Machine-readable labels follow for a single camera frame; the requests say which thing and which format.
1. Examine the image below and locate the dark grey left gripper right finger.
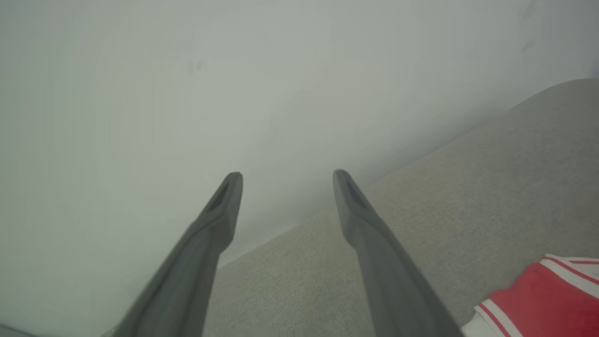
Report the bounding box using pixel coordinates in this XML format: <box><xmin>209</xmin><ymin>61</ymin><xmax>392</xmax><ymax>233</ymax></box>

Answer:
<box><xmin>332</xmin><ymin>169</ymin><xmax>465</xmax><ymax>337</ymax></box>

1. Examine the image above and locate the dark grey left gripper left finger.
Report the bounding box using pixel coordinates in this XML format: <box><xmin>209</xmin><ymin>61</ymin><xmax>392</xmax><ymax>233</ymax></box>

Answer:
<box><xmin>111</xmin><ymin>171</ymin><xmax>244</xmax><ymax>337</ymax></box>

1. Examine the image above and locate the red white basketball jersey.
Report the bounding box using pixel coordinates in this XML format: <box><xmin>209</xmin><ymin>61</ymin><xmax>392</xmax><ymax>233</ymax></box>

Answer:
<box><xmin>461</xmin><ymin>254</ymin><xmax>599</xmax><ymax>337</ymax></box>

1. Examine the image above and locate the grey fabric sofa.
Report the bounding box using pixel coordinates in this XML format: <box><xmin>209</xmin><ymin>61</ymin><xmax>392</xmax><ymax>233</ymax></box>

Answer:
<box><xmin>101</xmin><ymin>77</ymin><xmax>599</xmax><ymax>337</ymax></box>

